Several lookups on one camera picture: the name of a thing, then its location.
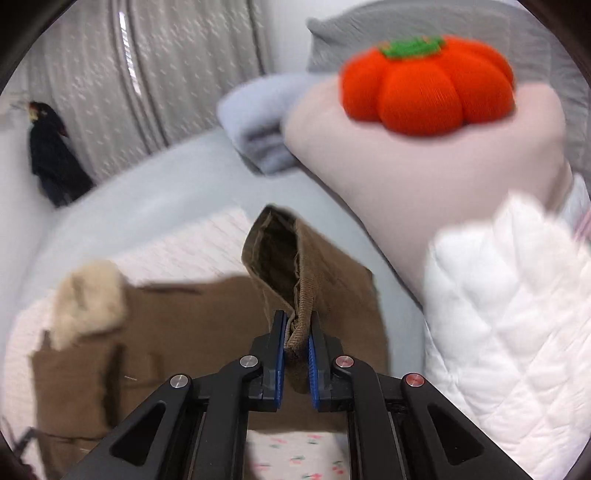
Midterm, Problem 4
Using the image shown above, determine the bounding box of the white quilted folded blanket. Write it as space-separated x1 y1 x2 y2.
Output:
423 194 590 479

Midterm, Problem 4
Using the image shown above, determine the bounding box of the pink pillow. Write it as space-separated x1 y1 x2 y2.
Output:
283 78 572 298

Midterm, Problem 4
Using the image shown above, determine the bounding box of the light grey bed blanket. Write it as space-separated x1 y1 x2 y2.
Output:
1 129 424 376

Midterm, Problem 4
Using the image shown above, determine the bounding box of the dark hanging garment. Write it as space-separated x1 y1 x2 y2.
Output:
28 101 95 208

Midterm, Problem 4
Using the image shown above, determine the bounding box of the blue-grey folded blanket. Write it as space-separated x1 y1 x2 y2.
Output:
216 72 329 176

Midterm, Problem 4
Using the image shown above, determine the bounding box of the orange pumpkin plush cushion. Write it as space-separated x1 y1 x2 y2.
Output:
339 36 515 137

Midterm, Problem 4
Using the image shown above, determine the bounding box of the grey dotted curtain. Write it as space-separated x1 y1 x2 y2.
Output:
22 1 269 183

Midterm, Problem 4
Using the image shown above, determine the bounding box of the grey quilted pillow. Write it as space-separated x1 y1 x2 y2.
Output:
307 1 590 181

